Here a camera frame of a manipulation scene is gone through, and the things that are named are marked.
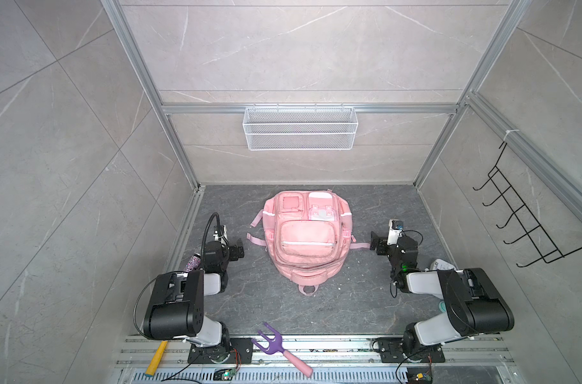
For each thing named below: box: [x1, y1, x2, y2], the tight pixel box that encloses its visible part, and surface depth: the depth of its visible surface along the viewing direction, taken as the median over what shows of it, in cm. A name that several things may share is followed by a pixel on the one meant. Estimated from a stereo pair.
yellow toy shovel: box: [144, 340, 168, 378], surface depth 72 cm
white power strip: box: [430, 258, 457, 271], surface depth 90 cm
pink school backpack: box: [247, 189, 355, 296], surface depth 95 cm
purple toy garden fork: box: [251, 322, 314, 379], surface depth 76 cm
